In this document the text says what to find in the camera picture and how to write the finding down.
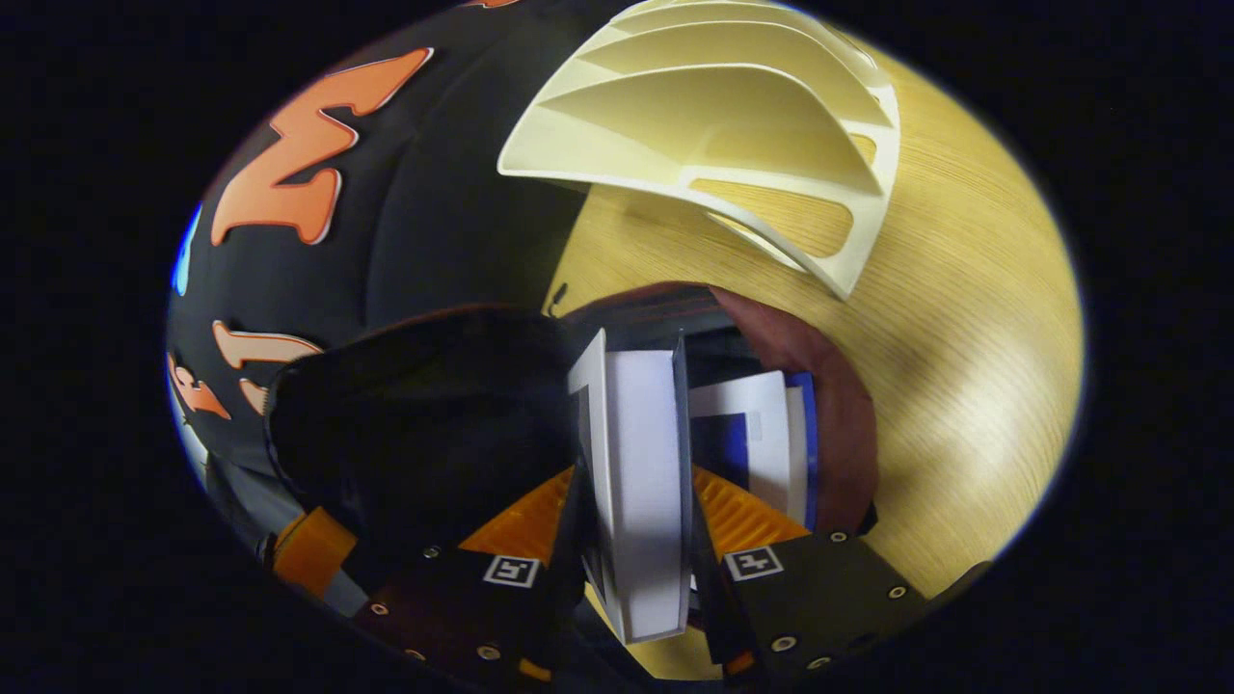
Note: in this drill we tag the blue book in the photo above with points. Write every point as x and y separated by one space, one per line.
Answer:
762 424

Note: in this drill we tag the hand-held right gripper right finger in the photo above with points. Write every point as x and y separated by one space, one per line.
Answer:
704 578

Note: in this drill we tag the white bookshelf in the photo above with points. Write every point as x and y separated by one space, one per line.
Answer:
713 106

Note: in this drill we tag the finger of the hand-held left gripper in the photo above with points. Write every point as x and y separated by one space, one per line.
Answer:
313 549

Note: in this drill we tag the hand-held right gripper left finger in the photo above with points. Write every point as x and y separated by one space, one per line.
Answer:
567 559

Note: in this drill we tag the dark grey book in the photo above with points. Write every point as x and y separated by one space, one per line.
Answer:
641 463

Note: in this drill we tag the maroon schoolbag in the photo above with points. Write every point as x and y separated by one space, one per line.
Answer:
834 386

